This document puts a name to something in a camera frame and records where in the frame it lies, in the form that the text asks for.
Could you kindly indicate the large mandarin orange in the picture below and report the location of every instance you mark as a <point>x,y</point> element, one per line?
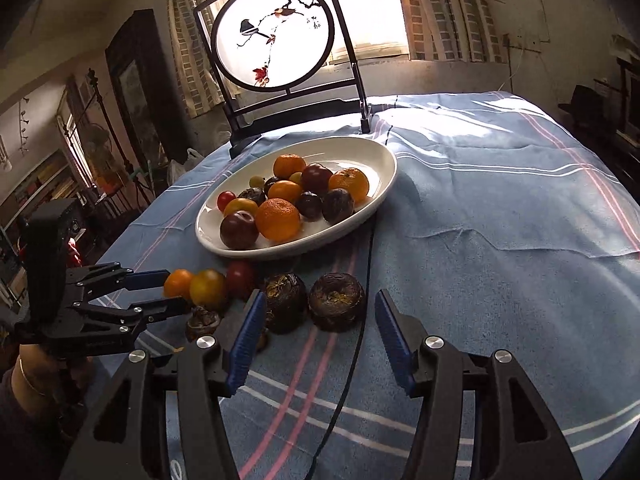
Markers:
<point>287,164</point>

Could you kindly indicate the small yellow fruit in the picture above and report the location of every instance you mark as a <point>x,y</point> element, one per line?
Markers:
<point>257,182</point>

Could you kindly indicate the white oval plate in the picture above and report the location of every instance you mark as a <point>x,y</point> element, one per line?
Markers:
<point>324,218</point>

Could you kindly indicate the large dark plum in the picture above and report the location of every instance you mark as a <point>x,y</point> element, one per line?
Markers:
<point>238,230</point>

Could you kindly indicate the black hat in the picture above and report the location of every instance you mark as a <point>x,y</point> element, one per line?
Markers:
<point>586,104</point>

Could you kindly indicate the standing electric fan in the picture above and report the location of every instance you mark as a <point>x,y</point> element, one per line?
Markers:
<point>107,172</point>

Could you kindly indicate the dark red plum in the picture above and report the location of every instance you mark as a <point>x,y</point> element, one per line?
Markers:
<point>315,178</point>

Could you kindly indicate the red cherry tomato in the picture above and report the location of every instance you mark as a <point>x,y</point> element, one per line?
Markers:
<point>224,199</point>

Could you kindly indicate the left checked curtain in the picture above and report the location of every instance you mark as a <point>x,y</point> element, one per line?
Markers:
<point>196,84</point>

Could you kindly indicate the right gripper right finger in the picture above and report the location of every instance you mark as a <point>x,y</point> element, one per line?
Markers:
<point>515,434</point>

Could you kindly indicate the small orange kumquat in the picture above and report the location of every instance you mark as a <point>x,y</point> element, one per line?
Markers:
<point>178,284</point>

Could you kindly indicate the checked curtain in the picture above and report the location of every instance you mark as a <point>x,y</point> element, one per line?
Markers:
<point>451,30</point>
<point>196,84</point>

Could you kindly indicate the dark cherry with stem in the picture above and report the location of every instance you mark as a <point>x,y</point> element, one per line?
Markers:
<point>269,183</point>

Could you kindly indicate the left hand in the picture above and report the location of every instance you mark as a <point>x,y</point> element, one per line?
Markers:
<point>40,382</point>

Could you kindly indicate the right checked curtain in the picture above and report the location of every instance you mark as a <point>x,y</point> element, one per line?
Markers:
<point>451,30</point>

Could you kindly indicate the yellow-orange tomato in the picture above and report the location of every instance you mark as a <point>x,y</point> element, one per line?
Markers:
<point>241,204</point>

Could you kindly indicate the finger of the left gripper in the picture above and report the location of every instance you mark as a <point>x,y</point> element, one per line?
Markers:
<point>134,319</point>
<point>91,282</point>

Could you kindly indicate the dark framed painting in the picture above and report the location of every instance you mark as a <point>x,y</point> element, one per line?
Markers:
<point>144,93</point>

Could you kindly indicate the bird painting screen stand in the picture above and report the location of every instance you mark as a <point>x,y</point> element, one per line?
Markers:
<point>280,63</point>

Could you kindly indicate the dark wrinkled passion fruit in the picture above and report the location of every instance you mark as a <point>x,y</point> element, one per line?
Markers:
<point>202,322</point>

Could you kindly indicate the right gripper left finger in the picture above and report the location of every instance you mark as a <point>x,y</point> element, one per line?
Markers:
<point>124,435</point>

